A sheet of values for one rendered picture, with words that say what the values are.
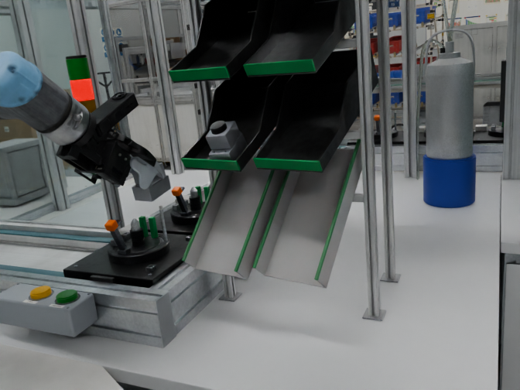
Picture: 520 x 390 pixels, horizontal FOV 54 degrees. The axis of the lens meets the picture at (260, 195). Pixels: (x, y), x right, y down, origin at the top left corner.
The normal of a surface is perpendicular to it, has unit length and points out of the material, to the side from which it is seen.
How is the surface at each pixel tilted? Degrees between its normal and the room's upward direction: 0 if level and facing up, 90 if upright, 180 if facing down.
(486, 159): 90
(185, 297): 90
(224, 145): 115
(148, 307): 90
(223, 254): 45
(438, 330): 0
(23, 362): 0
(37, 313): 90
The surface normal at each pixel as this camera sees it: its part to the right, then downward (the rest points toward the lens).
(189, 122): -0.52, 0.29
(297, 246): -0.47, -0.47
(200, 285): 0.91, 0.03
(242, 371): -0.10, -0.96
